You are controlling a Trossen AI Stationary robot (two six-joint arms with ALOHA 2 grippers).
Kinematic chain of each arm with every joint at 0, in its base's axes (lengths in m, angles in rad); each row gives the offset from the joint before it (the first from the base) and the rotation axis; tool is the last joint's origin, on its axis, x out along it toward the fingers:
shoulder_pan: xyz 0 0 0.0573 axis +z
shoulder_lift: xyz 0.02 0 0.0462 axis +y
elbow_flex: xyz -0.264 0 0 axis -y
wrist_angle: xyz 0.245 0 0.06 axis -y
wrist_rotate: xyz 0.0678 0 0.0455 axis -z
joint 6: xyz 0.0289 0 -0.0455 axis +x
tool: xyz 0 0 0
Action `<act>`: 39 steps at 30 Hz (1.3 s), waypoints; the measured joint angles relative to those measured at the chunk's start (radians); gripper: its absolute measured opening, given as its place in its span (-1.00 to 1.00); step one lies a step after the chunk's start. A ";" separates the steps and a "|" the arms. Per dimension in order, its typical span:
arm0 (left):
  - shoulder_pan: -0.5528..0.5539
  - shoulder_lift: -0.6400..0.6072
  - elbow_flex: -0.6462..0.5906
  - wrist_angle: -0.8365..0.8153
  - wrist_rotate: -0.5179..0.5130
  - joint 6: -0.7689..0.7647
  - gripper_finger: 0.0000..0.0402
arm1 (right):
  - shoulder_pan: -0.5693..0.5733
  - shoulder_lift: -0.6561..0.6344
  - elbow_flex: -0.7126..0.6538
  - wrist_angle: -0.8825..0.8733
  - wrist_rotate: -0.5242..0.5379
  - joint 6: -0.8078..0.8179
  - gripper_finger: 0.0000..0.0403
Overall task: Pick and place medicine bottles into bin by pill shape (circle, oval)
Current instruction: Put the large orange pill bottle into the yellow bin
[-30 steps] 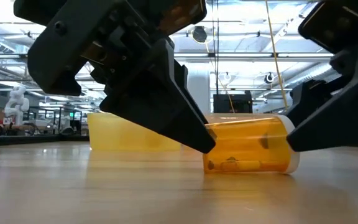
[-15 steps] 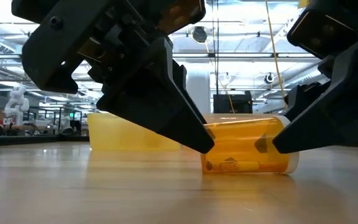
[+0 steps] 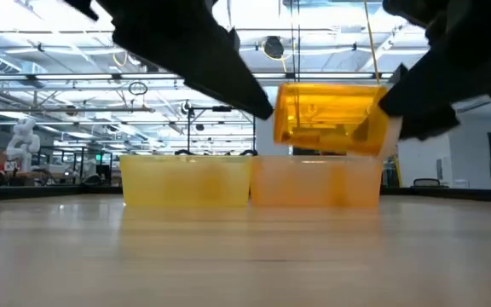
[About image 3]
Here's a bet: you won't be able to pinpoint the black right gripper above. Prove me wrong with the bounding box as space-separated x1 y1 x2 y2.
378 0 491 141

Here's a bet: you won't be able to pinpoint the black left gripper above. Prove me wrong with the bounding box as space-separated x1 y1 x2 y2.
64 0 274 120

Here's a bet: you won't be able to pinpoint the large amber bottle colourful capsules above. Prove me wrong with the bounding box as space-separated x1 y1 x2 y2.
272 82 403 159

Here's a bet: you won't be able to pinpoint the yellow translucent plastic bin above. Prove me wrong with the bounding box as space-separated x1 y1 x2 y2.
118 153 254 210

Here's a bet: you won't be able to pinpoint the orange translucent plastic bin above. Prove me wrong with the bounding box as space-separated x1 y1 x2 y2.
249 153 385 211

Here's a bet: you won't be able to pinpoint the black office chair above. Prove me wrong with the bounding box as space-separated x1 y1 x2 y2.
411 177 442 188

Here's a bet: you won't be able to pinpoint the long ceiling light strip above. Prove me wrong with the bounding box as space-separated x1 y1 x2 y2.
34 72 396 81

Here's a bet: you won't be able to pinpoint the black background rig frame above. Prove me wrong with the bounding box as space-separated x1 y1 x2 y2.
185 105 257 157

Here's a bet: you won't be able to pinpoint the yellow hanging cable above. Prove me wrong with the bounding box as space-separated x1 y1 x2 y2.
362 0 403 188

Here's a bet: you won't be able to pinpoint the black ceiling cord reel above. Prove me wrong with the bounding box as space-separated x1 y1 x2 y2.
263 35 286 60

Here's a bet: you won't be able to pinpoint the black cable loop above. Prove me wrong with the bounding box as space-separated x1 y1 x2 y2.
127 80 149 97

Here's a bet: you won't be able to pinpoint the black aluminium table frame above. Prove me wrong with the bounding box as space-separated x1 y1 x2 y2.
0 183 491 203

